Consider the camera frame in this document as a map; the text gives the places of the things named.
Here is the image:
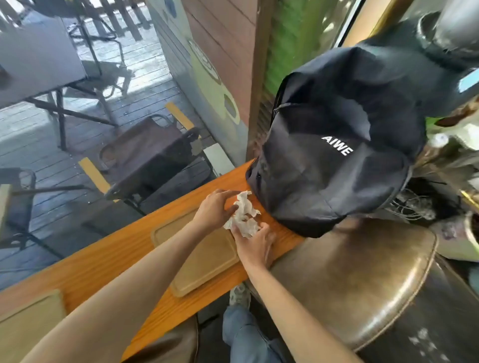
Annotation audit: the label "person's right hand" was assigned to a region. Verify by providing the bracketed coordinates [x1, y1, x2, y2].
[230, 222, 277, 271]

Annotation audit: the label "person's left hand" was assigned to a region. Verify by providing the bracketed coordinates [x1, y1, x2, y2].
[191, 188, 242, 234]

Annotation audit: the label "square wooden tray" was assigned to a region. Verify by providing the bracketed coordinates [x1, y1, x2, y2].
[0, 289, 67, 363]
[151, 203, 240, 299]

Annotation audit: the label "person's left forearm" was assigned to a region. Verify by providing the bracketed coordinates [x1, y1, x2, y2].
[20, 222, 210, 363]

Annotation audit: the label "person's right forearm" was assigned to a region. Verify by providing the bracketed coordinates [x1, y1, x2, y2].
[245, 261, 364, 363]

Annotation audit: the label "person's right white sneaker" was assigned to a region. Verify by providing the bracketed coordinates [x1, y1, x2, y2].
[229, 284, 252, 309]

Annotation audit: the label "person's blue jeans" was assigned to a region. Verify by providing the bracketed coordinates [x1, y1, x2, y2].
[223, 305, 292, 363]

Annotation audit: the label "brown folding armchair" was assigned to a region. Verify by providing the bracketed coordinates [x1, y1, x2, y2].
[78, 103, 214, 217]

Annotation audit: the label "black backpack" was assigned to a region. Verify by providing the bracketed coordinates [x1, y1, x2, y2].
[245, 22, 479, 239]

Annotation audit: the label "black folding outdoor table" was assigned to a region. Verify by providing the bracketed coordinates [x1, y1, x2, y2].
[0, 14, 120, 150]

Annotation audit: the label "tangled thin cables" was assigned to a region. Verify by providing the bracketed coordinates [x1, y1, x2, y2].
[389, 186, 439, 222]

